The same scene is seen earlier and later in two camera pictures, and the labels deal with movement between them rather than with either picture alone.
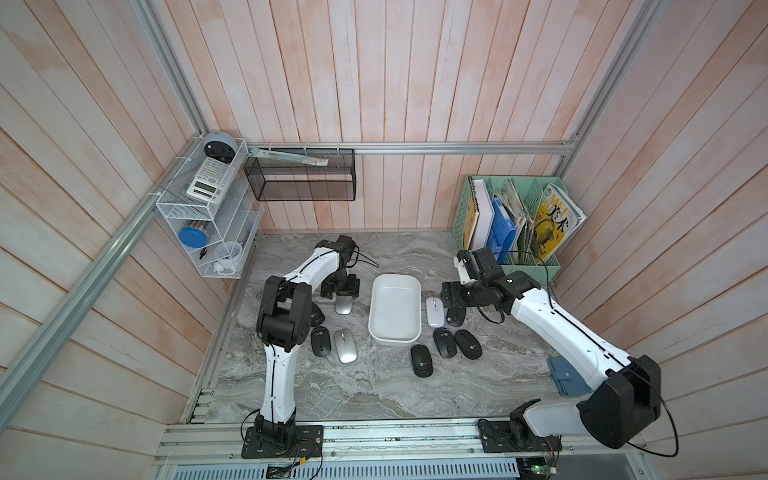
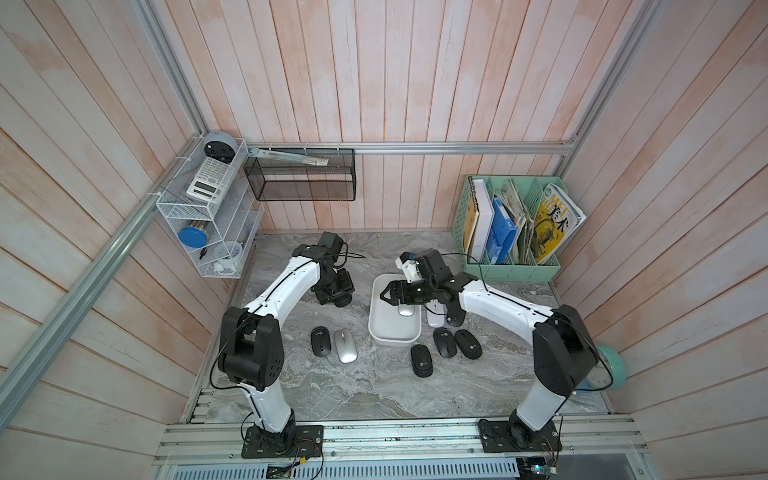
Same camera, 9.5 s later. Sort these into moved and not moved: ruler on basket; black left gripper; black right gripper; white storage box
Moved: black right gripper
Not moved: white storage box; ruler on basket; black left gripper
